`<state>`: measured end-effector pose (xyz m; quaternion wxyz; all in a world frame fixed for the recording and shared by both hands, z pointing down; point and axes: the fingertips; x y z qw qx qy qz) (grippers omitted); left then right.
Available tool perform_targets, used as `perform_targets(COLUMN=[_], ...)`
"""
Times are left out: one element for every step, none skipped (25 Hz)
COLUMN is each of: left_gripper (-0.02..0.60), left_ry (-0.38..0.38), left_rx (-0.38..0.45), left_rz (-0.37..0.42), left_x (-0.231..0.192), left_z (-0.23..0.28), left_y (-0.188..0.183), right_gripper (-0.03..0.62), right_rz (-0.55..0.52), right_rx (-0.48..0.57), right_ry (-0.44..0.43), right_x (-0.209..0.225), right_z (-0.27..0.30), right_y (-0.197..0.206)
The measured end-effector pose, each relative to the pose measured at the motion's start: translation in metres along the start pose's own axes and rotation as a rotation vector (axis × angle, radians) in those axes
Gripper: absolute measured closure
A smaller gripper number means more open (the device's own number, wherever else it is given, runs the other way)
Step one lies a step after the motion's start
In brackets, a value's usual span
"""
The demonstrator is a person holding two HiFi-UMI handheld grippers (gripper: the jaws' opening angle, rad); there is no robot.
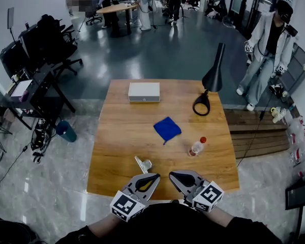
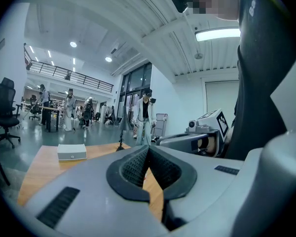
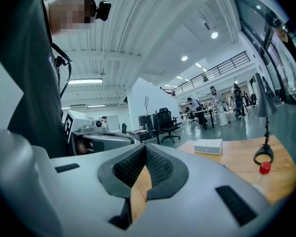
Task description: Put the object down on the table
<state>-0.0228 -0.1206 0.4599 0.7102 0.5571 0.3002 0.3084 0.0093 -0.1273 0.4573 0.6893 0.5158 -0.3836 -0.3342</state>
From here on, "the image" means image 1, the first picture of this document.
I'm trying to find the black framed glass doors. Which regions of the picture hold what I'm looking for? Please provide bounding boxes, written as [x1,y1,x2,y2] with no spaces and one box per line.
[230,0,295,35]

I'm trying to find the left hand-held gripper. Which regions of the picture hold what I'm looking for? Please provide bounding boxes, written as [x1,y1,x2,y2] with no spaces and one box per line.
[109,172,161,223]

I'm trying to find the white flat box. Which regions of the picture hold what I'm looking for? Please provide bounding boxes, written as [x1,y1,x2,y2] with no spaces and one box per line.
[128,82,161,103]

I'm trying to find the black work desk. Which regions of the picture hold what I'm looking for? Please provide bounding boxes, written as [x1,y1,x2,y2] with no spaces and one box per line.
[0,66,76,131]

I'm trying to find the small metal clip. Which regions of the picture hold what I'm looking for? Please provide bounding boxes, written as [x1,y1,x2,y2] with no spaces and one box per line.
[134,156,154,174]

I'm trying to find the blue cloth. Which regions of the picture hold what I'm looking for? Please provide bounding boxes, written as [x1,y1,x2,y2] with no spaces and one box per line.
[153,116,182,146]

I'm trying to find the white yellow plastic object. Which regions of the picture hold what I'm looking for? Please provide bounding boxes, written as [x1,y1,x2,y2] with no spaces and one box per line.
[270,106,287,124]

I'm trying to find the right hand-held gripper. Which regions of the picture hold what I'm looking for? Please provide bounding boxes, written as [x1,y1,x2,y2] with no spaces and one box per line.
[168,170,225,212]

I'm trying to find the wooden pallet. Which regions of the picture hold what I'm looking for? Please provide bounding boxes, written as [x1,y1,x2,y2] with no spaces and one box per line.
[223,108,291,160]

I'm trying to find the black power cable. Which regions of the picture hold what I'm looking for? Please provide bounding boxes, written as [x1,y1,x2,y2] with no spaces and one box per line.
[236,90,274,167]

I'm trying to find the person's black shirt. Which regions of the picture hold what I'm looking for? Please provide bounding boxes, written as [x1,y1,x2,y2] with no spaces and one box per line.
[55,203,283,244]

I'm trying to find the round wooden table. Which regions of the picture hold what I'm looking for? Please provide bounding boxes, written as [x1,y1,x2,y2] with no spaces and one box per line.
[96,3,139,37]

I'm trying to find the teal waste bin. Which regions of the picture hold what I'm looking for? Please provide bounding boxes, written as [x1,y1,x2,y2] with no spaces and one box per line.
[55,120,78,143]

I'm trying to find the white paper sheet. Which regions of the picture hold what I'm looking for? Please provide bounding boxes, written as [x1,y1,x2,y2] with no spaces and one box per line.
[10,79,34,98]

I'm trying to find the black desk lamp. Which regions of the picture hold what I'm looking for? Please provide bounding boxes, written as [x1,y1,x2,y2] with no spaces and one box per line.
[192,43,226,116]

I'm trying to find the clear bottle with red cap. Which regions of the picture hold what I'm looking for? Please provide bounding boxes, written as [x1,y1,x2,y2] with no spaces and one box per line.
[188,136,207,158]

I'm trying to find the light panel on stand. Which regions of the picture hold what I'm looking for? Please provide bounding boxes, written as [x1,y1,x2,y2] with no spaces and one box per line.
[6,7,17,43]

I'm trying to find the folded grey cart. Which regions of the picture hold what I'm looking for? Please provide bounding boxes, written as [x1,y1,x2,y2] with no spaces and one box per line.
[270,42,305,103]

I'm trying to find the pile of clear plastic bottles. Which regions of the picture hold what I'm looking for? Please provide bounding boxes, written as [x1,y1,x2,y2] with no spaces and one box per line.
[287,115,305,179]

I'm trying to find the black office chair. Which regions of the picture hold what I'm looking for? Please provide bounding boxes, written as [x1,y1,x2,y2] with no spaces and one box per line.
[85,9,103,26]
[35,14,84,77]

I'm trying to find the bundle of black cables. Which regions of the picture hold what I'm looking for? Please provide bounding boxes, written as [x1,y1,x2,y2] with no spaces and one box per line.
[30,118,53,164]

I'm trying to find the person's left forearm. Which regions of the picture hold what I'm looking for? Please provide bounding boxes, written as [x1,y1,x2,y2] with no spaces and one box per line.
[87,212,127,238]

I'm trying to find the person's right forearm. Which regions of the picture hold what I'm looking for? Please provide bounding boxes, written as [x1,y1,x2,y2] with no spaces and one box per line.
[199,207,235,227]

